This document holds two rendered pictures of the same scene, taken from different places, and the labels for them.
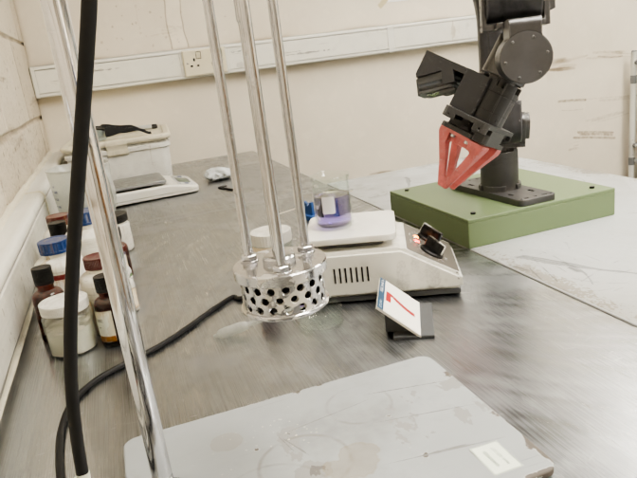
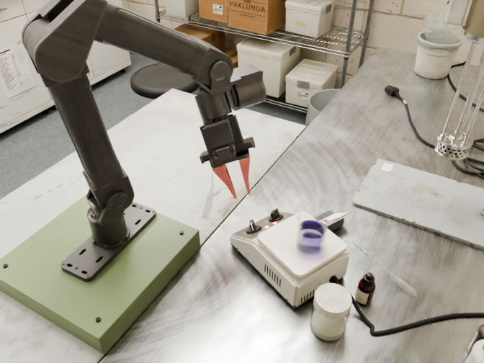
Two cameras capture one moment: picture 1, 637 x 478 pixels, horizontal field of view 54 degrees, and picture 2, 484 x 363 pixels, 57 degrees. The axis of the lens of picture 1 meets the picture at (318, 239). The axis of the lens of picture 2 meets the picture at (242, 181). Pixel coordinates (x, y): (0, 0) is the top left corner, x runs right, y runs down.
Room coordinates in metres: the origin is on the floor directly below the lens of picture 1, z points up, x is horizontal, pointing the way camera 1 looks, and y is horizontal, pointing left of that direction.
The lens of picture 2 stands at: (1.26, 0.29, 1.56)
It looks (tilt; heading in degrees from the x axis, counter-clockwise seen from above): 38 degrees down; 227
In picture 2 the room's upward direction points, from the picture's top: straight up
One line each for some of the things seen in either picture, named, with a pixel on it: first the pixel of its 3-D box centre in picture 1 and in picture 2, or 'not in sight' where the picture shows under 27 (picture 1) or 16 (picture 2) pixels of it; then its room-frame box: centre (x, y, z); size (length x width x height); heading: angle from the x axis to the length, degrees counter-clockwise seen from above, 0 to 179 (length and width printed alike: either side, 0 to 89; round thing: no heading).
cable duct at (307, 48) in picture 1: (314, 47); not in sight; (2.33, -0.07, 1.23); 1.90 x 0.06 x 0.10; 107
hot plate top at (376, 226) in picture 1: (350, 228); (301, 242); (0.80, -0.04, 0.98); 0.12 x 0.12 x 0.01; 83
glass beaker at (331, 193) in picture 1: (331, 198); (310, 233); (0.80, -0.02, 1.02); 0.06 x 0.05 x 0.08; 13
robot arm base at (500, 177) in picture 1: (499, 170); (108, 225); (1.03, -0.32, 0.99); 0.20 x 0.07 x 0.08; 19
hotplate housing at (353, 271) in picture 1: (373, 256); (290, 250); (0.80, -0.07, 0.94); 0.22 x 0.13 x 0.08; 83
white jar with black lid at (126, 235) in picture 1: (112, 232); not in sight; (1.13, 0.38, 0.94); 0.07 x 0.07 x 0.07
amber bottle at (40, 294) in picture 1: (49, 302); not in sight; (0.75, 0.35, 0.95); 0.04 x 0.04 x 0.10
